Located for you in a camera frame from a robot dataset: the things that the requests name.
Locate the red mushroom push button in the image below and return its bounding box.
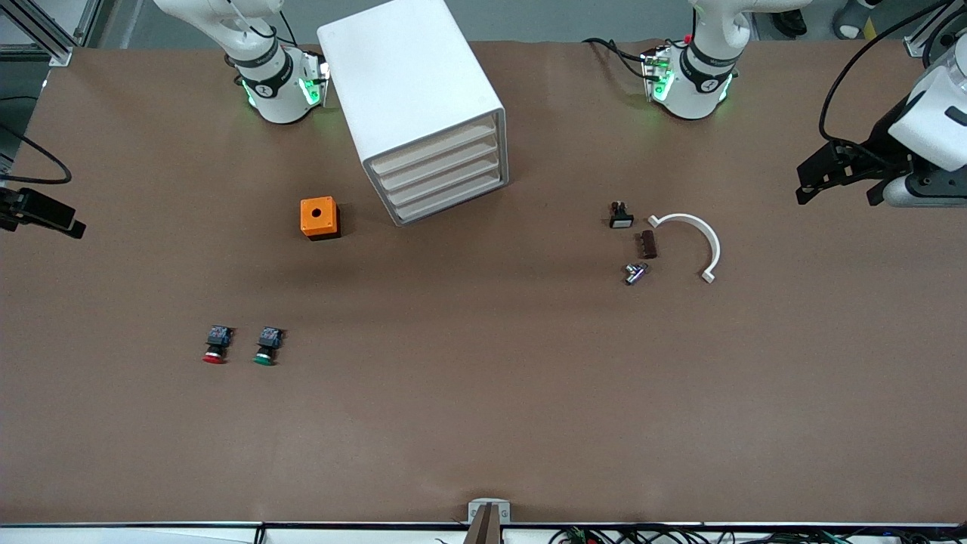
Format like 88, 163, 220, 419
202, 325, 232, 365

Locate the white plastic drawer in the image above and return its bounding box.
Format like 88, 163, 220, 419
391, 168, 505, 224
375, 134, 501, 191
383, 151, 503, 207
369, 119, 499, 176

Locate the green mushroom push button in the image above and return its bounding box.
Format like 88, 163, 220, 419
253, 326, 285, 367

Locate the white drawer cabinet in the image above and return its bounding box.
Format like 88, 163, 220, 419
317, 0, 509, 227

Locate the white curved plastic arc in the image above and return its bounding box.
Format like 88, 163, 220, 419
647, 213, 721, 285

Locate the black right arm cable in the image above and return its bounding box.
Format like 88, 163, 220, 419
0, 121, 73, 186

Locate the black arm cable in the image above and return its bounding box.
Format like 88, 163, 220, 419
0, 121, 73, 186
819, 0, 956, 152

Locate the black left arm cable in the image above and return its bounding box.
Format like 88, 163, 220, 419
819, 0, 956, 152

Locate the aluminium frame profile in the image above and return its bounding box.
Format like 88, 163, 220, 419
0, 0, 100, 67
903, 0, 967, 57

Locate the orange button enclosure box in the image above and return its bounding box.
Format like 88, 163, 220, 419
300, 196, 341, 241

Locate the tangled cable bundle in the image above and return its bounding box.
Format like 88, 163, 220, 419
548, 525, 967, 544

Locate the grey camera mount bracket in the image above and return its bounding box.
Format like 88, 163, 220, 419
467, 499, 511, 544

